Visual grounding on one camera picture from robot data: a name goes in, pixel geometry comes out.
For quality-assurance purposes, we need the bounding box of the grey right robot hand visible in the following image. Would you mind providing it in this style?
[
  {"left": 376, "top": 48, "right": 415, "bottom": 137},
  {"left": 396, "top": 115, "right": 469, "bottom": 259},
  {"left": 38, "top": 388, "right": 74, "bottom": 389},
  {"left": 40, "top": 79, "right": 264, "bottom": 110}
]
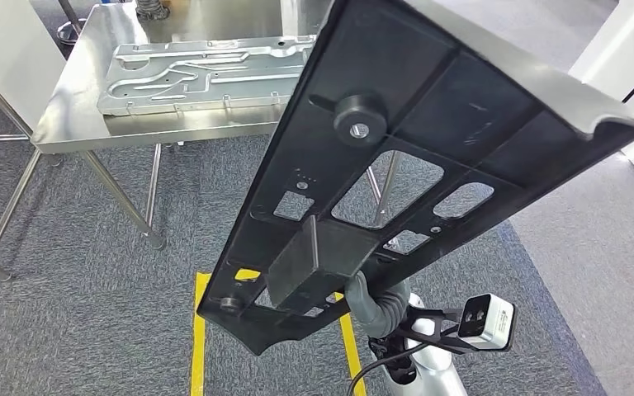
[{"left": 344, "top": 270, "right": 387, "bottom": 340}]

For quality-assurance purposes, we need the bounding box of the black plastic car part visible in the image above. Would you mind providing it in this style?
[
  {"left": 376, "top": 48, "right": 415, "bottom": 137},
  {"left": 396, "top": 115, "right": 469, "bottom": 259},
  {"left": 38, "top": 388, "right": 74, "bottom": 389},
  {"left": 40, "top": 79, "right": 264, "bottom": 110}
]
[{"left": 196, "top": 0, "right": 634, "bottom": 357}]

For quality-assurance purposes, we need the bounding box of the stainless steel workbench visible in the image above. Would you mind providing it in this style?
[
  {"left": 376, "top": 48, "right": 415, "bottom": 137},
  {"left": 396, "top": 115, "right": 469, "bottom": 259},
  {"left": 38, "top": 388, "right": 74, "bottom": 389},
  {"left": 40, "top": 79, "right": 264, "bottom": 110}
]
[{"left": 31, "top": 0, "right": 403, "bottom": 252}]

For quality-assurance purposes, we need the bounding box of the yellow floor tape rectangle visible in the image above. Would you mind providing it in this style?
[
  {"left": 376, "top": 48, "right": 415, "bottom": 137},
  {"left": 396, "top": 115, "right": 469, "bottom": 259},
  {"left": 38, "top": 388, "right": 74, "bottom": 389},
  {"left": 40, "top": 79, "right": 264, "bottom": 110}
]
[{"left": 190, "top": 267, "right": 367, "bottom": 396}]

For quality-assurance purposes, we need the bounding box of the grey metal fixture plate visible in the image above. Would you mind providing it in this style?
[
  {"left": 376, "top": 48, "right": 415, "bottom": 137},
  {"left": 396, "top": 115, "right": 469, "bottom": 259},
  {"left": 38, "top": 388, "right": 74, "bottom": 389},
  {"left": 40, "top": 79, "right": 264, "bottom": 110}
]
[{"left": 97, "top": 34, "right": 318, "bottom": 117}]

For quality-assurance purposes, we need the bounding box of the steel side table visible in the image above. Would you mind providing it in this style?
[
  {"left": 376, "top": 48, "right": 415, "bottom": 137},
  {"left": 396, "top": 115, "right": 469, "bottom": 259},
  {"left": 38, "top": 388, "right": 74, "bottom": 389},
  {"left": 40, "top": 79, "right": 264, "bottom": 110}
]
[{"left": 0, "top": 24, "right": 42, "bottom": 282}]

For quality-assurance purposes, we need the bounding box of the white cabinet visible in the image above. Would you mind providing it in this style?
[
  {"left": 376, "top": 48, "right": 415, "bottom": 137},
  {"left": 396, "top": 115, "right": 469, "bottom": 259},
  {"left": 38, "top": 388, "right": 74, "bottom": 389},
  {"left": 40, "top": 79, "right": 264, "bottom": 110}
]
[{"left": 0, "top": 0, "right": 68, "bottom": 130}]

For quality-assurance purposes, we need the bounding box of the black camera cable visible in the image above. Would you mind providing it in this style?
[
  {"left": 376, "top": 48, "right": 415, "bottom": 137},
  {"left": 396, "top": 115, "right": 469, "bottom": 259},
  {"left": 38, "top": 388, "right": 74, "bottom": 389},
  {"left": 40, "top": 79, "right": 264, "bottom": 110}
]
[{"left": 347, "top": 341, "right": 433, "bottom": 396}]

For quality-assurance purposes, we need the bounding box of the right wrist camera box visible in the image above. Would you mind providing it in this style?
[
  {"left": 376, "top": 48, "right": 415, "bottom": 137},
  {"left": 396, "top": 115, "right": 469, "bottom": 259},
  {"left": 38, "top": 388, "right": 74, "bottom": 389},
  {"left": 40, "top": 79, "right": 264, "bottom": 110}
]
[{"left": 393, "top": 293, "right": 518, "bottom": 356}]

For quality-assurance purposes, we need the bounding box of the chrome stanchion post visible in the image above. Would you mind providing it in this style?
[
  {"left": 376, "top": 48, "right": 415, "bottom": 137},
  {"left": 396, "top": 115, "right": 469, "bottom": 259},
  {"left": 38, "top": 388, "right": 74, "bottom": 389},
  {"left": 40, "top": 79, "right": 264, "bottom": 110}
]
[{"left": 55, "top": 0, "right": 86, "bottom": 46}]

